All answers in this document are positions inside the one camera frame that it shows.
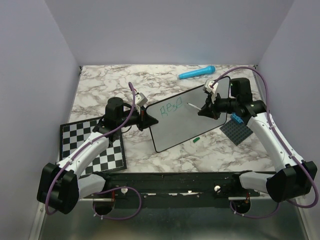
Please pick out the black white checkerboard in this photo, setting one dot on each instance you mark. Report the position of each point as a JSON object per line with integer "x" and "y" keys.
{"x": 73, "y": 134}

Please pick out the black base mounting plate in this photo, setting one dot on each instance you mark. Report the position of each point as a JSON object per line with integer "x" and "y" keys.
{"x": 172, "y": 190}

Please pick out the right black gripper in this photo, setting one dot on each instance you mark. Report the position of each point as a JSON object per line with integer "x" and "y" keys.
{"x": 210, "y": 109}

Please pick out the blue lego brick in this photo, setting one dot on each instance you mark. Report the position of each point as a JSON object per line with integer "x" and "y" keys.
{"x": 236, "y": 118}

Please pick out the green whiteboard marker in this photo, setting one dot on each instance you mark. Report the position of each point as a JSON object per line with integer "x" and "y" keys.
{"x": 194, "y": 106}

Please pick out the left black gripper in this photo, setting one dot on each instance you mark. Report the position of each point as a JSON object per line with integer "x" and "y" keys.
{"x": 145, "y": 120}

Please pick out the blue toy microphone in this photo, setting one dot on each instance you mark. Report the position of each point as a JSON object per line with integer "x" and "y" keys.
{"x": 198, "y": 72}

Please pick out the black framed whiteboard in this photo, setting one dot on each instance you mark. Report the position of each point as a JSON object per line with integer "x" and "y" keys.
{"x": 178, "y": 121}

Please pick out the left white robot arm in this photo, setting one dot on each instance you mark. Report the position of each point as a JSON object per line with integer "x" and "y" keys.
{"x": 61, "y": 185}

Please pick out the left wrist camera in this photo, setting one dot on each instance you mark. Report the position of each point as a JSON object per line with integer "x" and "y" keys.
{"x": 140, "y": 99}

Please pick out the grey lego baseplate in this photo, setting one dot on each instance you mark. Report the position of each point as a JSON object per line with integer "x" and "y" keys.
{"x": 236, "y": 132}

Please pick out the green marker cap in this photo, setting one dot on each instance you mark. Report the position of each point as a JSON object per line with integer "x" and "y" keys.
{"x": 196, "y": 139}

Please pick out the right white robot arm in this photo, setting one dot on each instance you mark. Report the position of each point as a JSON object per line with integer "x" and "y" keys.
{"x": 293, "y": 175}

